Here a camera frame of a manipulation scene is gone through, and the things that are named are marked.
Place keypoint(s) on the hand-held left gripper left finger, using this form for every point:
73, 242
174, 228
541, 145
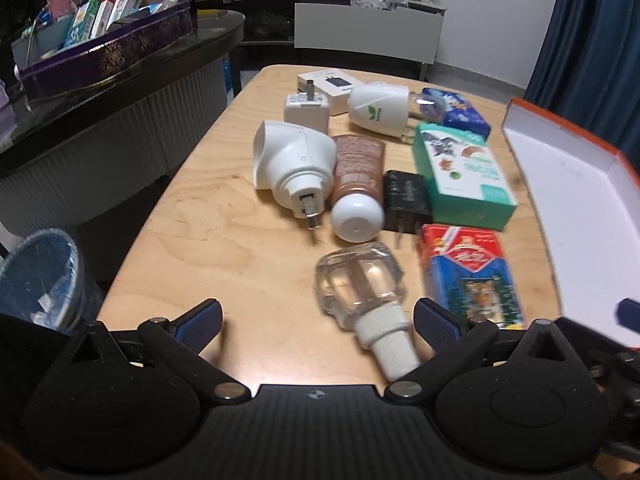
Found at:
200, 320

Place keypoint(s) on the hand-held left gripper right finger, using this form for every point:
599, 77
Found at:
434, 324

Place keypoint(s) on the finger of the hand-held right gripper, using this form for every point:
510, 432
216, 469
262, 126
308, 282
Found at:
595, 332
628, 309

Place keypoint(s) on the red blue playing card box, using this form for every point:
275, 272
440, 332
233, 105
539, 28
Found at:
470, 270

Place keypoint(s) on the clear glass bottle white cap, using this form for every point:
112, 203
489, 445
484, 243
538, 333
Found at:
357, 280

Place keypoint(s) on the orange white cardboard box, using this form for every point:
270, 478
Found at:
575, 200

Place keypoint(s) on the black charger plug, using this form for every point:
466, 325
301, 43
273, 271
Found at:
405, 200

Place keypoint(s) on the teal cartoon bandage box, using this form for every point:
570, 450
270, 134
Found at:
460, 175

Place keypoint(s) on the brown tube with white cap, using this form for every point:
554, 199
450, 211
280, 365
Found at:
357, 167

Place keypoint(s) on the plain white plug-in vaporizer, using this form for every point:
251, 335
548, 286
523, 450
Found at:
290, 160

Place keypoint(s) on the blue cartoon tin box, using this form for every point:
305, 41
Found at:
465, 115

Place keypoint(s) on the white leaf-print plug-in vaporizer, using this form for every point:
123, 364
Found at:
375, 110

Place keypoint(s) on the white charger plug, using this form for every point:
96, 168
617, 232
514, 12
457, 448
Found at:
305, 112

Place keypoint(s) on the waste bin with blue bag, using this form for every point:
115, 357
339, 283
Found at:
40, 270

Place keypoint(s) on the black glass-top counter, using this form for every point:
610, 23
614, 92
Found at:
125, 125

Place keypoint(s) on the flat white product box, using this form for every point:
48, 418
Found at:
340, 85

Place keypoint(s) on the blue curtain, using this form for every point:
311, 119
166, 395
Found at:
585, 35

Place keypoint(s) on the purple patterned storage box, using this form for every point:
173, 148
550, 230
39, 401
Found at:
100, 55

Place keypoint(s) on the white drawer front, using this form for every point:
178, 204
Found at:
365, 32

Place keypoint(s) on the tv stand cabinet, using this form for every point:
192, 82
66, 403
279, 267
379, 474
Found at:
270, 15

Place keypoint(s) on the pile of small medicine boxes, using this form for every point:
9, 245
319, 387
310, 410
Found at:
100, 10

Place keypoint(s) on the clear plastic bag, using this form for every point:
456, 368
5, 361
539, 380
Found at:
372, 2

